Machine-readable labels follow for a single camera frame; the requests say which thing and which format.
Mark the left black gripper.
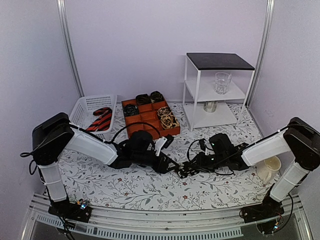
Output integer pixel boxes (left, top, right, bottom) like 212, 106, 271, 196
132, 152, 180, 175

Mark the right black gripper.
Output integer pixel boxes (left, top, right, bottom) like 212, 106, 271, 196
188, 151, 228, 173

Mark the black white floral tie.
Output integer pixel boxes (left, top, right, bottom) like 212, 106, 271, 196
174, 161, 200, 179

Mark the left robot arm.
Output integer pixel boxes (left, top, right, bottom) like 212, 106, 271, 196
20, 112, 179, 217

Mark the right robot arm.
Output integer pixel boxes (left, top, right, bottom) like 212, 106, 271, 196
176, 117, 320, 218

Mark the rolled beige patterned tie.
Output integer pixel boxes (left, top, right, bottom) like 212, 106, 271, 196
160, 114, 180, 130

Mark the red wooden compartment tray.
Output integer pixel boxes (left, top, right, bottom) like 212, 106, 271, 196
121, 99, 181, 140

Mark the rolled black beige tie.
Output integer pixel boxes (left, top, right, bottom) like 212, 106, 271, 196
157, 106, 172, 118

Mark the floral table mat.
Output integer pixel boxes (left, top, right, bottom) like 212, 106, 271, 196
59, 103, 271, 211

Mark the metal cup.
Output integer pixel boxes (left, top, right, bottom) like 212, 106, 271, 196
203, 101, 218, 113

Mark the rolled dark olive tie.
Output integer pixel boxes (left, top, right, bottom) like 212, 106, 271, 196
150, 91, 164, 103

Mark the rolled black patterned tie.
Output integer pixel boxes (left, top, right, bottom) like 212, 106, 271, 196
123, 103, 140, 117

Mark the rolled dark brown tie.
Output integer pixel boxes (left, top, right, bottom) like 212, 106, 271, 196
135, 93, 151, 106

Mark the cream ceramic mug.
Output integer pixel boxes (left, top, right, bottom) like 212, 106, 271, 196
256, 156, 282, 185

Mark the red black striped tie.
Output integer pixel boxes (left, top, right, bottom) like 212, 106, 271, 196
86, 107, 113, 132

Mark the white shelf black top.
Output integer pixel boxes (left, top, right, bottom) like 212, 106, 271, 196
182, 52, 255, 131

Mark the clear drinking glass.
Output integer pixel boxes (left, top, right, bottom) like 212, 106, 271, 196
214, 72, 232, 95

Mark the white plastic basket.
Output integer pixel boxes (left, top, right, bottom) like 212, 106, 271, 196
69, 94, 118, 141

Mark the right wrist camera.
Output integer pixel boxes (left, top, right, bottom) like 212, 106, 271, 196
199, 138, 210, 156

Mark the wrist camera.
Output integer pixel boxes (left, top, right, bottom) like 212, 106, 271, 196
154, 134, 174, 157
199, 138, 210, 156

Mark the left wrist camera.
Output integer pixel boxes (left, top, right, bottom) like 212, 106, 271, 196
154, 134, 174, 157

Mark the front metal rail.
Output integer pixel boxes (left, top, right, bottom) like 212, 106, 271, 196
18, 194, 316, 240

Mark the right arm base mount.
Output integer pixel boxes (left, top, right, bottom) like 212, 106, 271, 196
239, 202, 285, 235

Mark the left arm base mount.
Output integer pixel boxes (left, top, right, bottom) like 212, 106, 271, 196
48, 195, 92, 223

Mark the right metal frame post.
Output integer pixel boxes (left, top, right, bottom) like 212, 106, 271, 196
244, 0, 275, 109

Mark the metal frame post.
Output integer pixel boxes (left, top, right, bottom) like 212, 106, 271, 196
56, 0, 85, 98
244, 0, 275, 109

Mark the left metal frame post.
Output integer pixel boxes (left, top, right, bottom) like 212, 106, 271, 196
56, 0, 85, 98

